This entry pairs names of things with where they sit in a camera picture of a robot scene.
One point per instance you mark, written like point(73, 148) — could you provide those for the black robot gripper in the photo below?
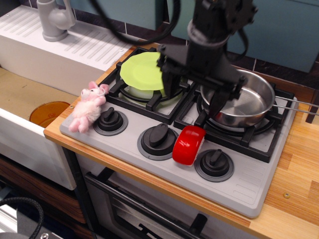
point(203, 61)

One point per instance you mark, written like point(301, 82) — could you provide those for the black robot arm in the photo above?
point(221, 17)

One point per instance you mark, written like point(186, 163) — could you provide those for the red salmon sushi toy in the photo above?
point(188, 144)

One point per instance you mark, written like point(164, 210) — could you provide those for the light green plastic plate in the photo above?
point(141, 71)

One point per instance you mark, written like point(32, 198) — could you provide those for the stainless steel pan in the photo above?
point(256, 99)

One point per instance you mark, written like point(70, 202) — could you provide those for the black middle stove knob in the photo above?
point(157, 142)

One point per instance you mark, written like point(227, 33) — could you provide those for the black stove knob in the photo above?
point(111, 122)
point(214, 165)
point(157, 142)

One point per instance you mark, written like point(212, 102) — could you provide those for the black right stove knob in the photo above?
point(214, 165)

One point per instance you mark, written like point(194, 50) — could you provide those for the grey toy stove top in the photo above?
point(245, 191)

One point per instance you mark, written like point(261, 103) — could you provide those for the black right burner grate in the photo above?
point(258, 141)

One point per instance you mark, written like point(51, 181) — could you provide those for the black burner grate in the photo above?
point(258, 141)
point(181, 110)

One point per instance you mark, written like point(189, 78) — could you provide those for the black left burner grate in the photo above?
point(181, 110)

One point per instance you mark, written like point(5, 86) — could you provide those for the black left stove knob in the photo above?
point(111, 122)

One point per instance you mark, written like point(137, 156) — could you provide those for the pink plush pig toy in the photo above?
point(88, 110)

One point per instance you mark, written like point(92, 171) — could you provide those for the toy oven door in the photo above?
point(136, 211)

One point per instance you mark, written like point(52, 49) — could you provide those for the orange plastic cup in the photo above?
point(46, 113)

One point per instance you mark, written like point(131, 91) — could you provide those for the grey toy faucet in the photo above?
point(55, 22)

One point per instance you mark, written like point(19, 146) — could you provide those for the white toy sink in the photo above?
point(34, 71)

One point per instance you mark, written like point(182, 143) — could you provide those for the teal wall cabinet left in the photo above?
point(142, 13)

